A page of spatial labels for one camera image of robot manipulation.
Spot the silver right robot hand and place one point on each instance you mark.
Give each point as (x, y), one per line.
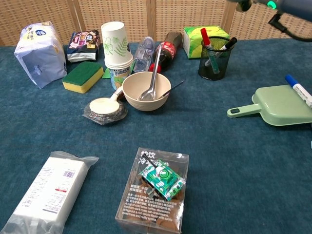
(242, 5)

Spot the red-capped green marker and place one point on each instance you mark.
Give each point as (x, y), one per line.
(205, 39)

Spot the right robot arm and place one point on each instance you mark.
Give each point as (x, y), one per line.
(297, 7)

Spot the black marker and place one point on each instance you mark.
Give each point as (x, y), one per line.
(229, 44)

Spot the black mesh pen holder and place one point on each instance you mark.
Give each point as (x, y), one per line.
(212, 73)

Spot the blue-capped white marker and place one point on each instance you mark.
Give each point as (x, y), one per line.
(296, 86)

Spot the green tissue box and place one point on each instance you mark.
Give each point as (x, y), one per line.
(192, 41)

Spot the cola bottle with red cap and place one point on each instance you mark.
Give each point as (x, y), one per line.
(168, 51)

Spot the clear plastic water bottle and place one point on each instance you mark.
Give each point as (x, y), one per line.
(143, 53)

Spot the light green plastic dustpan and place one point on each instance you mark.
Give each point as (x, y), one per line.
(280, 109)

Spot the silver metal spoon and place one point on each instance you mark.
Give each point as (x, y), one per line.
(153, 80)

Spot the stack of leaf-print paper cups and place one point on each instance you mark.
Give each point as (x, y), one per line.
(114, 44)

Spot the beige plastic bowl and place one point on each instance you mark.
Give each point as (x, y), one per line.
(146, 104)

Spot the green printed can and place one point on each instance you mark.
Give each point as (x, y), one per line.
(117, 78)

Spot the green paper piece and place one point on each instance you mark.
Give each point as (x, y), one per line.
(106, 74)

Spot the dark snack packet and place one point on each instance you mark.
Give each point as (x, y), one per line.
(83, 44)

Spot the blue table cloth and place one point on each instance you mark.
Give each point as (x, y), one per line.
(219, 170)

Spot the cream plastic dish brush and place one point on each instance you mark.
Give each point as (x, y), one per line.
(102, 106)

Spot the yellow and green sponge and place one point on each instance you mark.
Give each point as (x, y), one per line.
(80, 73)

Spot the wrapped steel wool scourer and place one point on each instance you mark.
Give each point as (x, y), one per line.
(107, 119)

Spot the green toy tank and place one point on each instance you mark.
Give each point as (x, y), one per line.
(161, 178)

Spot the woven rattan folding screen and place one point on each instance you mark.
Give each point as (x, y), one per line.
(36, 14)

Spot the white and blue tissue pack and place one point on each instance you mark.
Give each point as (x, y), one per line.
(41, 58)

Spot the clear plastic coffee box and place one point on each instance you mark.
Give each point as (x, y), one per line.
(146, 207)

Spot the white package in clear bag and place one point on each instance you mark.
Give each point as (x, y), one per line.
(48, 190)

